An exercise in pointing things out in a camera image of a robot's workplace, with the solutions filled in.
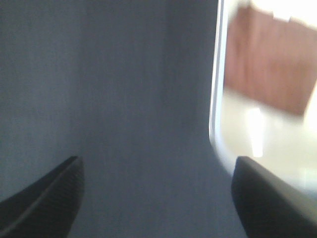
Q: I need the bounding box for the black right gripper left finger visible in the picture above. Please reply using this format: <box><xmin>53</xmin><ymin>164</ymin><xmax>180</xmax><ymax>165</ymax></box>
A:
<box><xmin>0</xmin><ymin>156</ymin><xmax>85</xmax><ymax>238</ymax></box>

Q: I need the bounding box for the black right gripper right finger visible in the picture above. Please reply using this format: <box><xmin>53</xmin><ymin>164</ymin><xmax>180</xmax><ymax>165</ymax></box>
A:
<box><xmin>231</xmin><ymin>156</ymin><xmax>317</xmax><ymax>238</ymax></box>

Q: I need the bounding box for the brown wooden furniture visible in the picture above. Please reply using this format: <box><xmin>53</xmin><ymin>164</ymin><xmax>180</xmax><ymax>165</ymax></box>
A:
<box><xmin>224</xmin><ymin>6</ymin><xmax>317</xmax><ymax>116</ymax></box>

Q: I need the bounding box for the black table mat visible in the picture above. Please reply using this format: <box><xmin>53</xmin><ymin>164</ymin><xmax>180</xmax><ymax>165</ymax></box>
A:
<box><xmin>0</xmin><ymin>0</ymin><xmax>245</xmax><ymax>238</ymax></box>

